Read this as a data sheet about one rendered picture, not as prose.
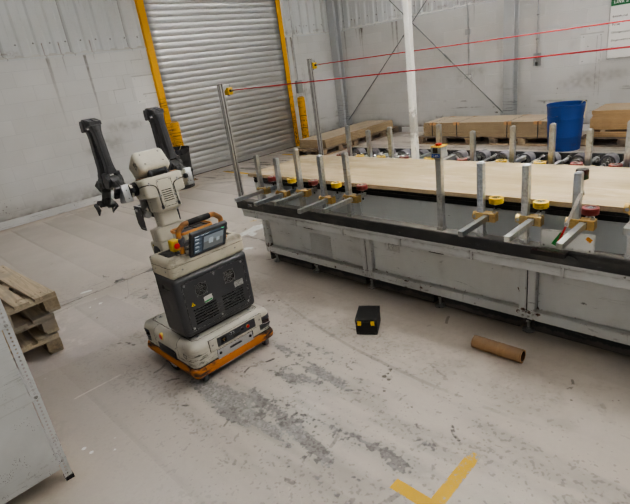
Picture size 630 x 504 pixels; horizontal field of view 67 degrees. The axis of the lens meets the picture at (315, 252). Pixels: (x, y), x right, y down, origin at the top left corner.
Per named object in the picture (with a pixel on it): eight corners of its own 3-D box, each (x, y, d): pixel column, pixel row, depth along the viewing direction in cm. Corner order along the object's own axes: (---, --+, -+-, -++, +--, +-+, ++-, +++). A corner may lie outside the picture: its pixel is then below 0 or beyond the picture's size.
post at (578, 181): (575, 264, 246) (581, 172, 228) (568, 263, 248) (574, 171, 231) (577, 261, 248) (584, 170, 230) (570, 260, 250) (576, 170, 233)
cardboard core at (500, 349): (520, 354, 272) (470, 338, 292) (519, 365, 275) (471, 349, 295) (526, 347, 277) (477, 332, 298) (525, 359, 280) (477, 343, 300)
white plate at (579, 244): (593, 254, 237) (595, 235, 233) (539, 246, 255) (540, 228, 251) (594, 254, 237) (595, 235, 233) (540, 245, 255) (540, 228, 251)
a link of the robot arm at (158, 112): (150, 105, 313) (163, 103, 320) (141, 109, 323) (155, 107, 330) (171, 172, 324) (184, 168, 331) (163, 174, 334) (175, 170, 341)
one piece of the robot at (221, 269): (261, 320, 330) (238, 203, 300) (193, 358, 296) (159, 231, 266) (232, 308, 353) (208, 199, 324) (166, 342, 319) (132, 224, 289)
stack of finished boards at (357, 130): (393, 127, 1133) (393, 119, 1127) (326, 148, 976) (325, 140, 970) (367, 127, 1184) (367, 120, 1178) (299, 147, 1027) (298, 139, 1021)
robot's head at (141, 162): (172, 162, 306) (160, 145, 309) (141, 170, 293) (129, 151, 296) (167, 176, 317) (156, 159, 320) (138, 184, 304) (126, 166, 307)
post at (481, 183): (482, 243, 279) (482, 162, 262) (477, 243, 281) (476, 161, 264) (485, 241, 281) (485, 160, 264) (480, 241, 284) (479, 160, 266)
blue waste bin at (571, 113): (577, 153, 720) (580, 103, 694) (538, 152, 760) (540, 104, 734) (590, 145, 757) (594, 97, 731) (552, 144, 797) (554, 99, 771)
